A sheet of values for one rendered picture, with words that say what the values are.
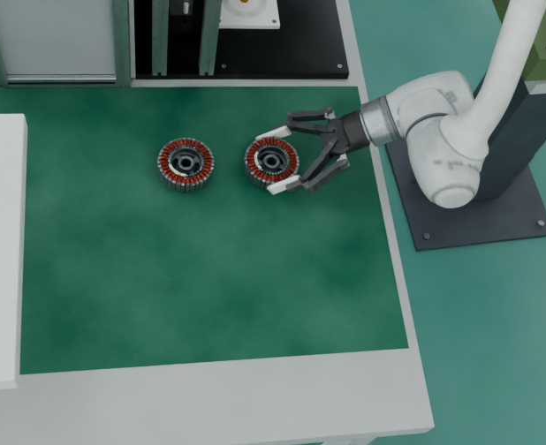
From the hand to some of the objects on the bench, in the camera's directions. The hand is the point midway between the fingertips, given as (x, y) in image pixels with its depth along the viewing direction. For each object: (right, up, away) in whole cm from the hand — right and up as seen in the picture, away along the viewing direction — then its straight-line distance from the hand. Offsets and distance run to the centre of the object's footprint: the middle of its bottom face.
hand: (272, 162), depth 158 cm
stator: (0, -1, +2) cm, 2 cm away
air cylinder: (-21, +37, +16) cm, 46 cm away
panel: (-33, +48, +19) cm, 61 cm away
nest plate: (-7, +38, +18) cm, 43 cm away
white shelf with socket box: (-55, -35, -24) cm, 70 cm away
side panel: (-44, +17, +4) cm, 48 cm away
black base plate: (-10, +48, +25) cm, 55 cm away
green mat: (-24, -11, -7) cm, 27 cm away
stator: (-18, -2, -1) cm, 18 cm away
